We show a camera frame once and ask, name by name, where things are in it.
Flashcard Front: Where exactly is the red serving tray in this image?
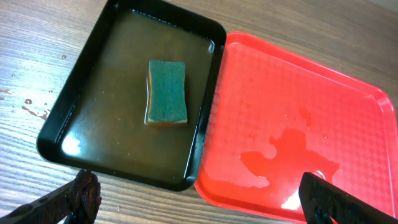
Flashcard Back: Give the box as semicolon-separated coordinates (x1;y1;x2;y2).
195;32;397;223

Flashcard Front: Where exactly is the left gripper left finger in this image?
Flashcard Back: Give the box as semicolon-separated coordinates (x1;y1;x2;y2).
1;169;102;224

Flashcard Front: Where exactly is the black water tray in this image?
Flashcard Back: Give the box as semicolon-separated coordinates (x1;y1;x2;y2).
37;0;226;191

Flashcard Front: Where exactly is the green yellow sponge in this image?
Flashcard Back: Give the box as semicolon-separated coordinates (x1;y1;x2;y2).
145;60;188;125

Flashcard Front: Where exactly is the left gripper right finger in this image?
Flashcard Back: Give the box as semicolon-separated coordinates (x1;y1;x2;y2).
298;172;397;224

